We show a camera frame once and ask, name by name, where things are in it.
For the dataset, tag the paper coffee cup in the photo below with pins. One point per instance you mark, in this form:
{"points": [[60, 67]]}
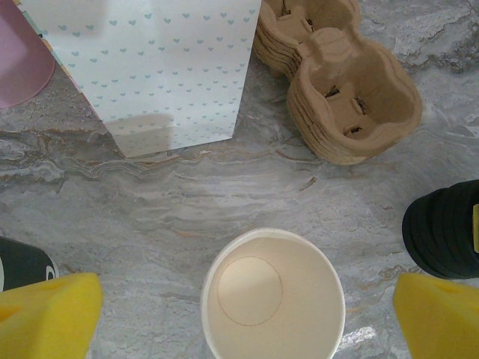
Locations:
{"points": [[299, 261]]}

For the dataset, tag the stack of black cup lids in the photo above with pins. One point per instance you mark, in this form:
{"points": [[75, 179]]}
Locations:
{"points": [[438, 232]]}

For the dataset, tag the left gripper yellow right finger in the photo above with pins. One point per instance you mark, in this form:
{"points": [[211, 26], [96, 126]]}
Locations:
{"points": [[441, 321]]}

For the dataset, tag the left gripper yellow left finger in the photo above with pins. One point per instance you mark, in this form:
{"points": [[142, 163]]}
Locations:
{"points": [[48, 318]]}

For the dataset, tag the cardboard cup carrier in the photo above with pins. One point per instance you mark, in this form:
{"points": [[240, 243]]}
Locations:
{"points": [[374, 67]]}

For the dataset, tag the stack of paper cups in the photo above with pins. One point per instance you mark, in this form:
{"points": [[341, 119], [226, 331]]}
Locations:
{"points": [[22, 261]]}

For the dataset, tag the white paper gift bag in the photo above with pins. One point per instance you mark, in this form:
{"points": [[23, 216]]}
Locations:
{"points": [[149, 75]]}

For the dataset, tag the pink straw holder cup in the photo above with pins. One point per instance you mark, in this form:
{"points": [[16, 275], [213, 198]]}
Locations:
{"points": [[22, 56]]}

